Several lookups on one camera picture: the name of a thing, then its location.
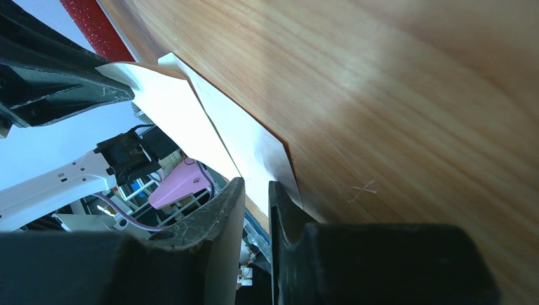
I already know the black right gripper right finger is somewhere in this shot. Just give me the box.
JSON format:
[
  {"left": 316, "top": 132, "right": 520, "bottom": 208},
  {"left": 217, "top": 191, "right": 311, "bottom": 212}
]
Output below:
[{"left": 269, "top": 181, "right": 501, "bottom": 304}]

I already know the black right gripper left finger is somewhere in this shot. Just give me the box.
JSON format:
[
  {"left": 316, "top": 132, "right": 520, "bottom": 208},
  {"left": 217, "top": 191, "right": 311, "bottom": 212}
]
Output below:
[{"left": 1, "top": 177, "right": 245, "bottom": 304}]

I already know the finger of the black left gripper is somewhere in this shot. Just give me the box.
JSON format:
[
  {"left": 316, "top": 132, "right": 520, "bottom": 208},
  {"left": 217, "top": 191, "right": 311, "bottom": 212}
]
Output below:
[{"left": 1, "top": 37, "right": 134, "bottom": 127}]

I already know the cream pink envelope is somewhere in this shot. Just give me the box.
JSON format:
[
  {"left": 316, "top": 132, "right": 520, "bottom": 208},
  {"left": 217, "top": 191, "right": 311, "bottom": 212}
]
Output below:
[{"left": 158, "top": 53, "right": 303, "bottom": 215}]

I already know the cream letter paper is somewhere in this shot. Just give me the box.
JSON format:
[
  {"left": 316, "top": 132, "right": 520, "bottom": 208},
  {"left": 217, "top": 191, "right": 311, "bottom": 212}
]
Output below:
[{"left": 97, "top": 62, "right": 241, "bottom": 180}]

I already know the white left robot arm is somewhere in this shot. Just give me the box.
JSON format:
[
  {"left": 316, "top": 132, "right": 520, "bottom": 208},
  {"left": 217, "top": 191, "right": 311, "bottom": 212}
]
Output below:
[{"left": 1, "top": 37, "right": 160, "bottom": 232}]

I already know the red microphone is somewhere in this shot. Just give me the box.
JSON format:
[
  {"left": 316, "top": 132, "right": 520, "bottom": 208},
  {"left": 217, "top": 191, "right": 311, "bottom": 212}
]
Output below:
[{"left": 60, "top": 0, "right": 134, "bottom": 62}]

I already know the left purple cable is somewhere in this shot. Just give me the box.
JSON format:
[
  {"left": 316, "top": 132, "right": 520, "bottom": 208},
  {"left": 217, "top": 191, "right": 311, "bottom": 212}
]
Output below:
[{"left": 90, "top": 191, "right": 169, "bottom": 233}]

